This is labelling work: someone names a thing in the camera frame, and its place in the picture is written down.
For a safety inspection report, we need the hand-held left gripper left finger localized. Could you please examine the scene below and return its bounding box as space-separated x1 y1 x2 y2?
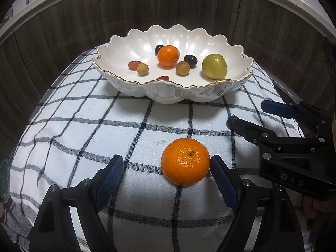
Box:
28 154 124 252

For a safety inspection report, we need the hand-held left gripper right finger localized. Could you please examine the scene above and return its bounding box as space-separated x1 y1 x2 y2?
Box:
210 155 306 252

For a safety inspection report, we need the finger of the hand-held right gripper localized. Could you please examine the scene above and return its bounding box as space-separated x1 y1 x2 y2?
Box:
261 100 334 137
227 116 327 150

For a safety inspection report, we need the orange mandarin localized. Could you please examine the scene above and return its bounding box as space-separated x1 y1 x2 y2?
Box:
161 138 211 186
157 45 180 68

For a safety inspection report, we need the yellow-green round fruit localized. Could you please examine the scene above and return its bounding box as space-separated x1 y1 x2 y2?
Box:
202 54 228 80

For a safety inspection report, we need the brown longan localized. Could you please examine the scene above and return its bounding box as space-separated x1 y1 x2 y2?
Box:
137 63 150 77
176 61 190 77

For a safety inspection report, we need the white scalloped bowl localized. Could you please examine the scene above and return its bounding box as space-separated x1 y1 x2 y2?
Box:
91 24 255 104

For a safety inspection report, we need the person's right hand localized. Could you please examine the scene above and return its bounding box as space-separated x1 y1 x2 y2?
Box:
302 196 332 219

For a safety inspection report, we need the white blue checked cloth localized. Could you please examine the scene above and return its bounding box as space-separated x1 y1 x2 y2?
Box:
5 46 313 252

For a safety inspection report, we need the teal glass dish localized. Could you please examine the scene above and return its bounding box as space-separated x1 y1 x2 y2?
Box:
0 160 11 202

